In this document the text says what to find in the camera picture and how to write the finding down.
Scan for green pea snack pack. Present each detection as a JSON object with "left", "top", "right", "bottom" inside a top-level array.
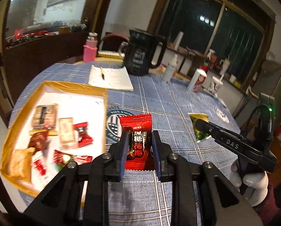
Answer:
[{"left": 188, "top": 113, "right": 211, "bottom": 142}]

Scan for yellow puffed snack bag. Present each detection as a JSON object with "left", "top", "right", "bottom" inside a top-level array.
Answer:
[{"left": 9, "top": 147, "right": 36, "bottom": 183}]

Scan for small beige biscuit pack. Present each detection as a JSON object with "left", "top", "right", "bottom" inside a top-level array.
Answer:
[{"left": 58, "top": 117, "right": 76, "bottom": 149}]

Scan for red candy pack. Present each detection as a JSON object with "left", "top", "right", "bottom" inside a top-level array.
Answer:
[
  {"left": 120, "top": 114, "right": 155, "bottom": 171},
  {"left": 74, "top": 122, "right": 93, "bottom": 147}
]

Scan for clear cracker pack yellow edges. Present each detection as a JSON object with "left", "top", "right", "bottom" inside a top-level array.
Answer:
[{"left": 31, "top": 104, "right": 58, "bottom": 130}]

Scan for white gloved right hand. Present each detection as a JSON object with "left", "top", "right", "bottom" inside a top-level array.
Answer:
[{"left": 229, "top": 159, "right": 269, "bottom": 207}]

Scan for white patterned paper cup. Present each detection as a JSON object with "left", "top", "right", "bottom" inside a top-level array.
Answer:
[{"left": 207, "top": 76, "right": 223, "bottom": 96}]

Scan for white red liquor bottle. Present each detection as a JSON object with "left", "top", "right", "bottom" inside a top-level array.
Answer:
[{"left": 187, "top": 68, "right": 207, "bottom": 93}]

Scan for dark red wrapped candy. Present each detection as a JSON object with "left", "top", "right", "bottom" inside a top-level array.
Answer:
[{"left": 28, "top": 131, "right": 48, "bottom": 152}]

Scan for red candy pack in tray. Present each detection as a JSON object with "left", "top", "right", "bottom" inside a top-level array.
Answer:
[{"left": 74, "top": 122, "right": 93, "bottom": 147}]

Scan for white spray bottle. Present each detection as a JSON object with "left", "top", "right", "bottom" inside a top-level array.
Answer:
[{"left": 161, "top": 54, "right": 178, "bottom": 86}]

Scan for blue plaid tablecloth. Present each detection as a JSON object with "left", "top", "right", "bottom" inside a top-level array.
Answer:
[{"left": 8, "top": 62, "right": 241, "bottom": 226}]

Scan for gold cardboard tray box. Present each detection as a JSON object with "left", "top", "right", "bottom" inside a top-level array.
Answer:
[{"left": 0, "top": 81, "right": 108, "bottom": 197}]

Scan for black electric kettle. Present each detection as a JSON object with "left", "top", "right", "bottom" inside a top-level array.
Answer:
[{"left": 118, "top": 29, "right": 168, "bottom": 76}]

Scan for open white notebook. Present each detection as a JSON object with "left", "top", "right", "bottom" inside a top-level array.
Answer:
[{"left": 88, "top": 66, "right": 134, "bottom": 91}]

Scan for yellow black pen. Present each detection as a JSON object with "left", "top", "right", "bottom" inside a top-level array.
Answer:
[{"left": 100, "top": 66, "right": 105, "bottom": 80}]

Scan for yellow tape measure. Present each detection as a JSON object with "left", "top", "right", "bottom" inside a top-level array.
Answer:
[{"left": 98, "top": 50, "right": 125, "bottom": 60}]

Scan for pink sleeved thermos bottle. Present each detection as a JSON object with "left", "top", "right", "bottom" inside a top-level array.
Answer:
[{"left": 83, "top": 32, "right": 97, "bottom": 62}]

